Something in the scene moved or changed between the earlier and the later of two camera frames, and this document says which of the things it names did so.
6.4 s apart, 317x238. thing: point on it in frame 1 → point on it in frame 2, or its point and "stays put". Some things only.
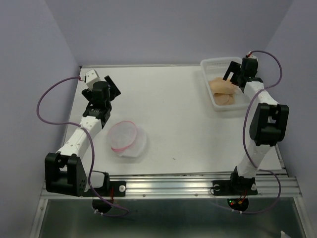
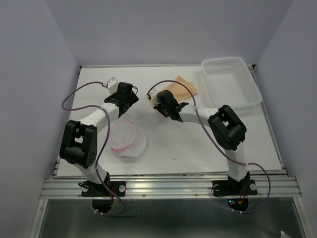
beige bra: (223, 91) → (180, 91)
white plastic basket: (216, 68) stays put
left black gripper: (113, 91) → (132, 99)
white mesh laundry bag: (127, 139) stays put
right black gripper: (233, 67) → (157, 107)
